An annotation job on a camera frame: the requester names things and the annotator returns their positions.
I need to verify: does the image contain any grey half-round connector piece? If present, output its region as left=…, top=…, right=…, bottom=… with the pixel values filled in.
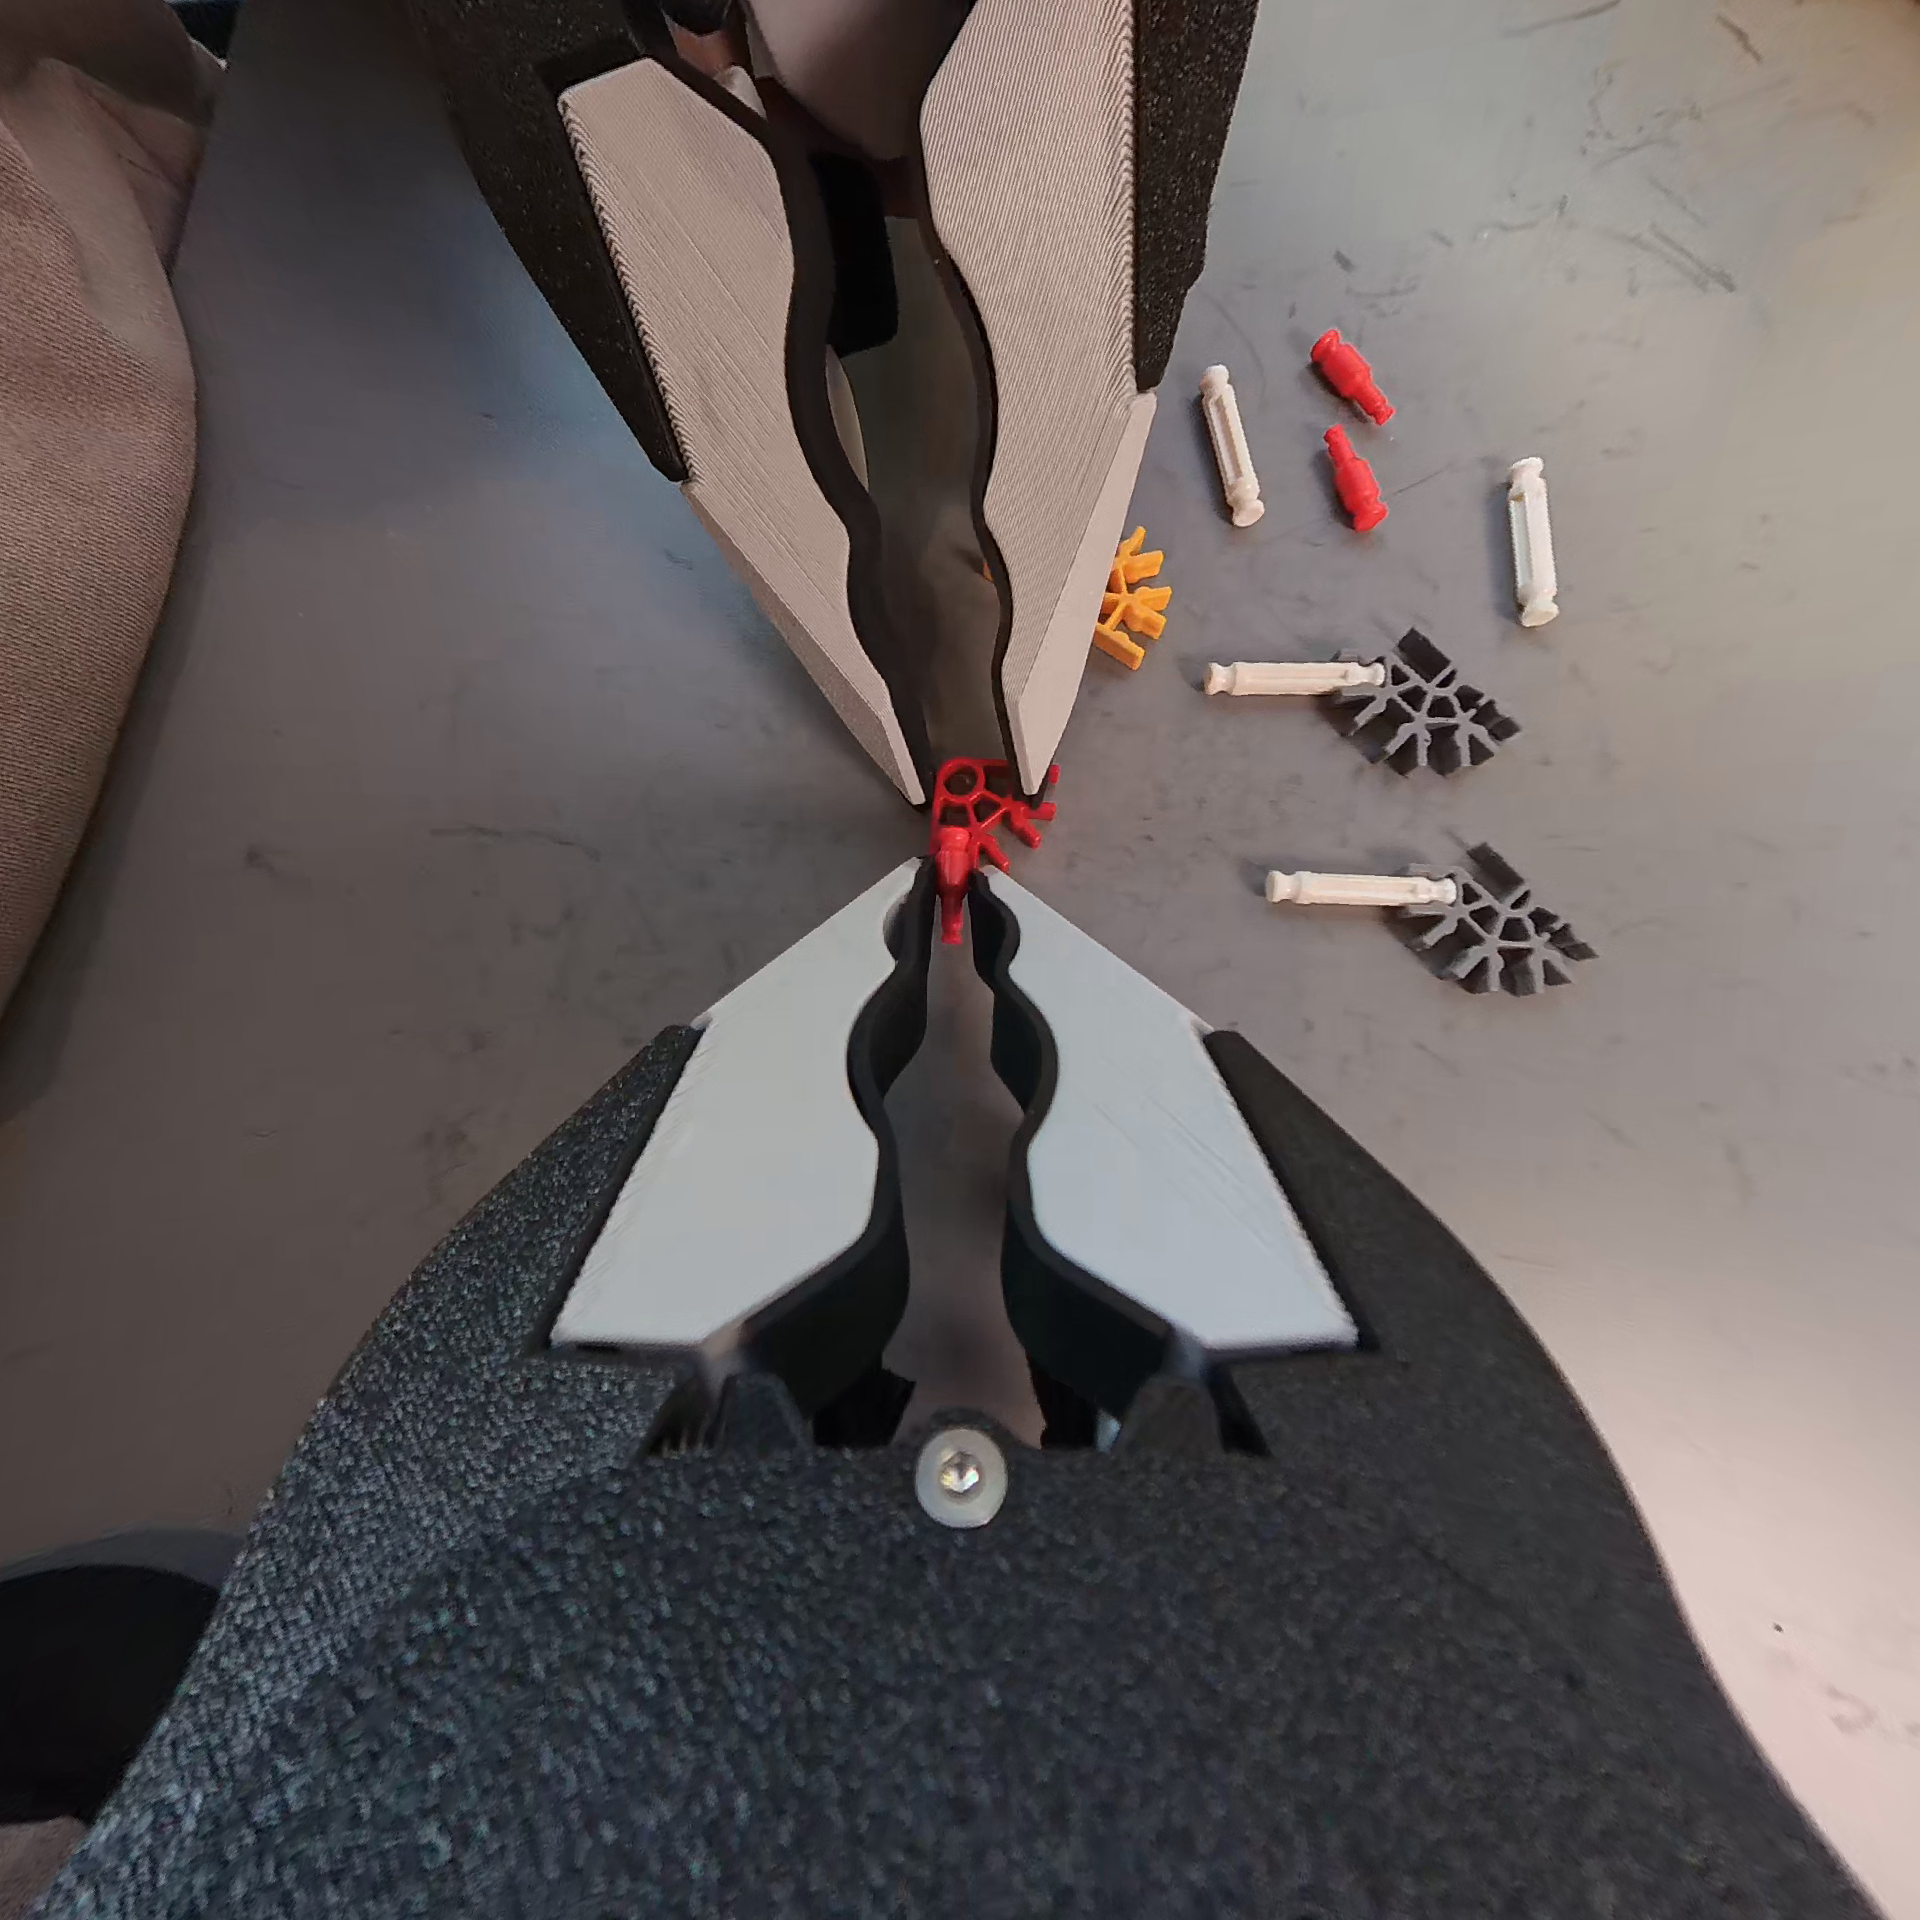
left=1323, top=626, right=1521, bottom=779

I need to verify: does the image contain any short red rod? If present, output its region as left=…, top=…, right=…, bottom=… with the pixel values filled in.
left=1323, top=424, right=1392, bottom=536
left=1309, top=327, right=1397, bottom=427

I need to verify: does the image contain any yellow connector piece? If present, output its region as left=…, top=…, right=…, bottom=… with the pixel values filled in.
left=1090, top=524, right=1175, bottom=671

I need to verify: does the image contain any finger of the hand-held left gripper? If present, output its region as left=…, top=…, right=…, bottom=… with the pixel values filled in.
left=914, top=0, right=1161, bottom=799
left=559, top=56, right=929, bottom=813

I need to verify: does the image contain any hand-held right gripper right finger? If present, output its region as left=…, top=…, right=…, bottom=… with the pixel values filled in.
left=965, top=868, right=1360, bottom=1450

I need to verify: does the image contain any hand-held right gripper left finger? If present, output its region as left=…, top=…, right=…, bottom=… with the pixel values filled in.
left=547, top=859, right=939, bottom=1450

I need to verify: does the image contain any person's brown clothing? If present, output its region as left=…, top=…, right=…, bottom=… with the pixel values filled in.
left=0, top=0, right=227, bottom=1023

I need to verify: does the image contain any grey desk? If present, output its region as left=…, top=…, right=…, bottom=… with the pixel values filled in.
left=0, top=0, right=1920, bottom=1920

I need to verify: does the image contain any short white rod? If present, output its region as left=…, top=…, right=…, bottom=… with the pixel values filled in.
left=1194, top=363, right=1268, bottom=528
left=1505, top=458, right=1561, bottom=631
left=1262, top=868, right=1460, bottom=911
left=1201, top=656, right=1389, bottom=703

